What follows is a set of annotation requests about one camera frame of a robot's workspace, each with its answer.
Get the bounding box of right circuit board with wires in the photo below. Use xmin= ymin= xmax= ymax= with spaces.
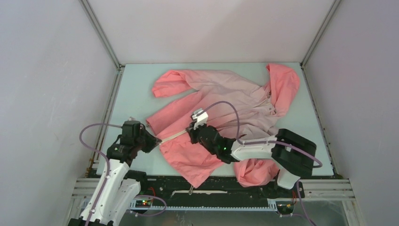
xmin=276 ymin=203 xmax=295 ymax=216

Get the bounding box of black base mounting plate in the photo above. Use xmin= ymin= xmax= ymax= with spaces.
xmin=141 ymin=176 xmax=305 ymax=210

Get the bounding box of white slotted cable duct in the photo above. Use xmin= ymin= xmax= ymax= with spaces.
xmin=81 ymin=199 xmax=278 ymax=212

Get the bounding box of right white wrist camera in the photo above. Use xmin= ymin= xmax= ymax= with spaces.
xmin=191 ymin=108 xmax=208 ymax=130

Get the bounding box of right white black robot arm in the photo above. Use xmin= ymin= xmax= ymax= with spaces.
xmin=186 ymin=124 xmax=323 ymax=197

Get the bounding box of left circuit board with LEDs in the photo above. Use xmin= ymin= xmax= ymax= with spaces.
xmin=135 ymin=200 xmax=152 ymax=208

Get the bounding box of aluminium frame rail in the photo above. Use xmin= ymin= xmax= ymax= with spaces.
xmin=72 ymin=178 xmax=356 ymax=202

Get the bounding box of pink zip-up hooded jacket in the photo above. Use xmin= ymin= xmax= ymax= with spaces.
xmin=146 ymin=64 xmax=300 ymax=188

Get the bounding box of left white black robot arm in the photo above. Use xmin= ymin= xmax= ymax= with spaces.
xmin=68 ymin=120 xmax=161 ymax=226

